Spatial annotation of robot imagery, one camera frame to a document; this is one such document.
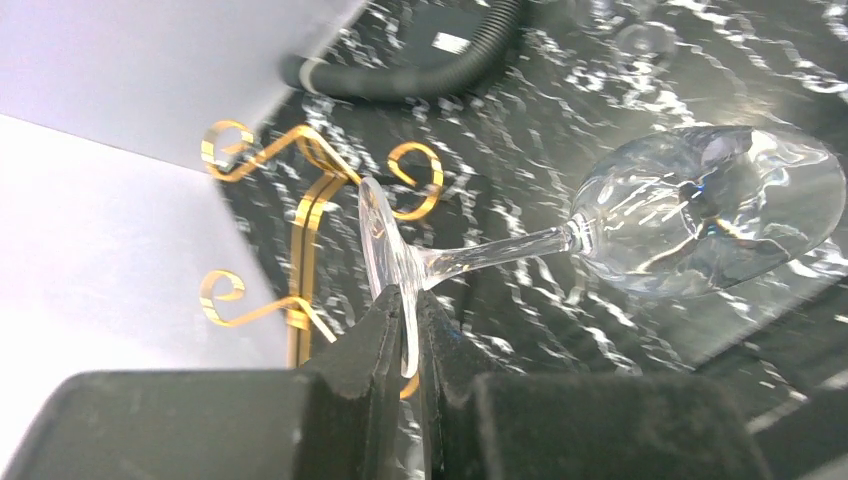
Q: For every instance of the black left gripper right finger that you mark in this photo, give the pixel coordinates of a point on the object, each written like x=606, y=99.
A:
x=481, y=421

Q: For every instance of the gold wire glass rack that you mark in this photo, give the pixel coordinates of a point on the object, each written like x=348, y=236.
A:
x=230, y=153

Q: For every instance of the tall clear flute front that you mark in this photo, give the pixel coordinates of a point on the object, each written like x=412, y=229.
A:
x=644, y=48

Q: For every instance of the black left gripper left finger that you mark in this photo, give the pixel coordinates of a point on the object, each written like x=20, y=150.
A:
x=335, y=417

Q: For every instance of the clear stemmed wine glass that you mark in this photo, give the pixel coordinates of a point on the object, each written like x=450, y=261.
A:
x=678, y=213

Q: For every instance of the black box with label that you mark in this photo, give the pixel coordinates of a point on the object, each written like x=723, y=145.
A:
x=437, y=35

